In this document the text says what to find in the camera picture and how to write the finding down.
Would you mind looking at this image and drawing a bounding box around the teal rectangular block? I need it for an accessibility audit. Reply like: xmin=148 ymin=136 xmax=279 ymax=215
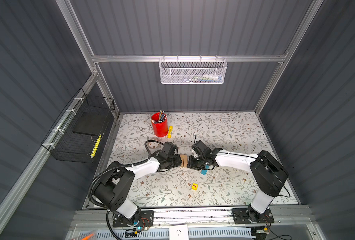
xmin=201 ymin=166 xmax=210 ymax=176

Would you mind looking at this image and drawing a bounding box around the natural wood block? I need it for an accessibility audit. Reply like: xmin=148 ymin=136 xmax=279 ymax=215
xmin=180 ymin=155 xmax=185 ymax=168
xmin=183 ymin=155 xmax=188 ymax=168

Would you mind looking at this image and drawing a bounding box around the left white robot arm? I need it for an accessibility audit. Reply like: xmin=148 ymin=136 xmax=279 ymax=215
xmin=87 ymin=140 xmax=182 ymax=225

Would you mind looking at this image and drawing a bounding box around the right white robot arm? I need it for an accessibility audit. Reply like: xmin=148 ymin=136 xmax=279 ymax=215
xmin=188 ymin=141 xmax=289 ymax=215

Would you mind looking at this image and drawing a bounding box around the clear tape roll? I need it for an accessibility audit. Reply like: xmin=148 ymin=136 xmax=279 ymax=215
xmin=147 ymin=142 xmax=163 ymax=151

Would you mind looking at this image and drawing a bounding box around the yellow marker on table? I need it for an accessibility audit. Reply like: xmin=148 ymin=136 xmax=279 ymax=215
xmin=167 ymin=126 xmax=173 ymax=139

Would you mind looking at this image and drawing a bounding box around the yellow cube red letter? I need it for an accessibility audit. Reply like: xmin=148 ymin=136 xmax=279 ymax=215
xmin=192 ymin=183 xmax=198 ymax=191

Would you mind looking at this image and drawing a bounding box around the red pen cup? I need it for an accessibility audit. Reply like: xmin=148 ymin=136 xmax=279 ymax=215
xmin=151 ymin=112 xmax=168 ymax=137

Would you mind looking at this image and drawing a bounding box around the yellow marker in basket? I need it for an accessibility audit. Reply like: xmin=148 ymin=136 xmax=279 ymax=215
xmin=90 ymin=135 xmax=102 ymax=159

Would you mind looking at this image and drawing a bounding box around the white power outlet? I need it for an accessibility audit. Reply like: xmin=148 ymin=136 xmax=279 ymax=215
xmin=169 ymin=225 xmax=189 ymax=240

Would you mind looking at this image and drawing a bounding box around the black foam pad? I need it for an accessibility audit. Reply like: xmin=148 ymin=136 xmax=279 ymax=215
xmin=72 ymin=113 xmax=106 ymax=137

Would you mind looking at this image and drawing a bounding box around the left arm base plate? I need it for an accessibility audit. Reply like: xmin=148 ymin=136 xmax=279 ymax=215
xmin=112 ymin=210 xmax=154 ymax=228

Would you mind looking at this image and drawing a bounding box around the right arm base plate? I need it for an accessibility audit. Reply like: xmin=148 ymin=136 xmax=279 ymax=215
xmin=231 ymin=207 xmax=275 ymax=224

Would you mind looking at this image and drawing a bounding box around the black corrugated cable hose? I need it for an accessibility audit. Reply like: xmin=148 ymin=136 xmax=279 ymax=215
xmin=87 ymin=139 xmax=166 ymax=240

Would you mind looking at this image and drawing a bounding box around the white wire mesh basket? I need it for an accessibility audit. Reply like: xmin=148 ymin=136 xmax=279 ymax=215
xmin=158 ymin=58 xmax=228 ymax=85

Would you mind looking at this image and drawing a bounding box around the black wire wall basket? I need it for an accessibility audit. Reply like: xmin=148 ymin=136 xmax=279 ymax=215
xmin=41 ymin=90 xmax=115 ymax=164

